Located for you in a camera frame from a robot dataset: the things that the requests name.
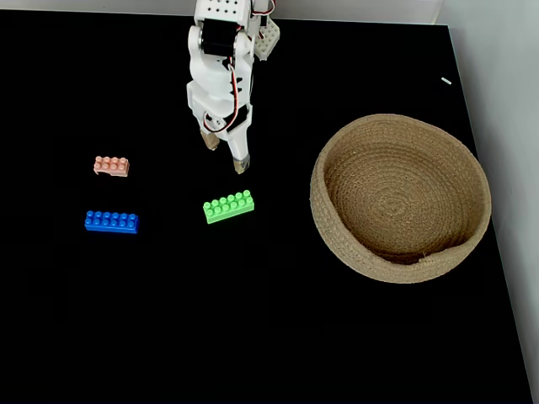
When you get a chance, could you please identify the pink lego block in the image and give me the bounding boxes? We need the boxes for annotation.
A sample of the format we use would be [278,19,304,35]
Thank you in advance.
[93,155,131,178]

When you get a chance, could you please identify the green lego block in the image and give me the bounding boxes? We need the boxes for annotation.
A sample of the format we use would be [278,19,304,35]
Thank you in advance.
[201,189,256,226]

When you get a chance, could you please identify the woven rope basket tray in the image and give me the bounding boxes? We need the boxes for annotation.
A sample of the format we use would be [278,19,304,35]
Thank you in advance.
[309,113,494,284]

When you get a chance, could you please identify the red black gripper cable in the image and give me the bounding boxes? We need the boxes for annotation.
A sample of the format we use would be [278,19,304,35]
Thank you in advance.
[203,61,242,134]

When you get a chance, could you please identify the blue lego block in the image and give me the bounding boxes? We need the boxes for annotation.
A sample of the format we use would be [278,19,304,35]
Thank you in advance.
[83,210,140,235]

